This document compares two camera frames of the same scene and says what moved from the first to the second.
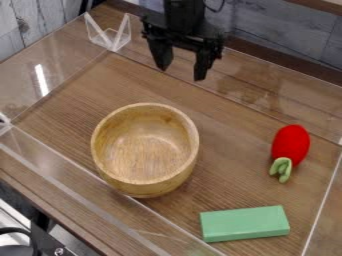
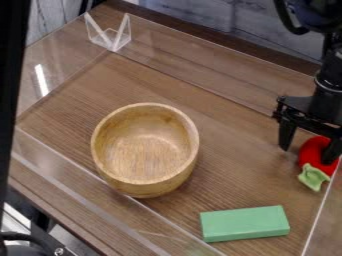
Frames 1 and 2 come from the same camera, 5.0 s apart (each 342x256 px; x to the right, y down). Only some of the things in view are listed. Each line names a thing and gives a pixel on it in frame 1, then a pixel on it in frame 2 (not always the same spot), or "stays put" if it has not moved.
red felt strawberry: (290, 150) -> (316, 170)
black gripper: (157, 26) -> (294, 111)
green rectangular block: (243, 224) stays put
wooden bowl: (145, 148) stays put
